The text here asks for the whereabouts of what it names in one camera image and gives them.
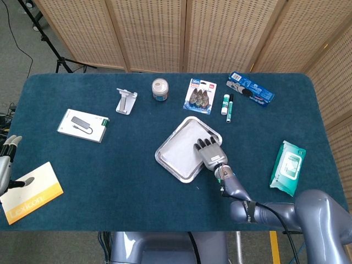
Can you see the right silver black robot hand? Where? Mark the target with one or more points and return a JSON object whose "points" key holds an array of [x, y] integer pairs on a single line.
{"points": [[213, 155]]}

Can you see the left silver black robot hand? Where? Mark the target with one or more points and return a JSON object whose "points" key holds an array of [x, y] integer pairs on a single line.
{"points": [[5, 167]]}

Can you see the white wet wipe sheet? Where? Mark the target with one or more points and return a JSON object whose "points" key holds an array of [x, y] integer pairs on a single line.
{"points": [[181, 151]]}

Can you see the stainless steel tray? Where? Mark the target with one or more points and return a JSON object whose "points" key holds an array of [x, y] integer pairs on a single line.
{"points": [[165, 162]]}

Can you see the teal wet wipes pack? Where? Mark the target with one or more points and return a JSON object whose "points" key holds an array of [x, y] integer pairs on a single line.
{"points": [[287, 167]]}

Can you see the blue cookie box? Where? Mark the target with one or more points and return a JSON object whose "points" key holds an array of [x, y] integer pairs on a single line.
{"points": [[251, 89]]}

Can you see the white usb hub box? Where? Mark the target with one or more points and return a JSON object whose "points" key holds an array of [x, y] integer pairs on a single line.
{"points": [[82, 125]]}

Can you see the white yellow Lexicon book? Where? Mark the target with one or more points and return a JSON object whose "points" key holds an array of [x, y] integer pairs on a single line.
{"points": [[33, 200]]}

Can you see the black green marker pen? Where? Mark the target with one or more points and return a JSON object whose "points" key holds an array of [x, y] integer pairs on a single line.
{"points": [[230, 110]]}

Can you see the white green glue stick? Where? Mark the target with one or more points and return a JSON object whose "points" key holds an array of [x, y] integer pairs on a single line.
{"points": [[225, 105]]}

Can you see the clear jar with white lid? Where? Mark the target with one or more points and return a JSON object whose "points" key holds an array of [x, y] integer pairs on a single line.
{"points": [[160, 89]]}

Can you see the blue carpet table mat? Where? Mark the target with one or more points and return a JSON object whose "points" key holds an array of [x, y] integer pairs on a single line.
{"points": [[123, 178]]}

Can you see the white table leg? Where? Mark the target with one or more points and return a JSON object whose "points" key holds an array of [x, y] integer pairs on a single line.
{"points": [[239, 247]]}

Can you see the white folding phone stand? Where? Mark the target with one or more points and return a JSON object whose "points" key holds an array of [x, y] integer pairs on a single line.
{"points": [[125, 101]]}

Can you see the grey-blue robot torso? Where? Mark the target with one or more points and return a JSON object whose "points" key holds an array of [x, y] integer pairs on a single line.
{"points": [[165, 247]]}

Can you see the black tripod stand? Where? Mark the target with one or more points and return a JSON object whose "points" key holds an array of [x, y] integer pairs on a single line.
{"points": [[52, 46]]}

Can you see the wooden woven folding screen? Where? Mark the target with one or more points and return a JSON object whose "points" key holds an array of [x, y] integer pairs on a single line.
{"points": [[154, 33]]}

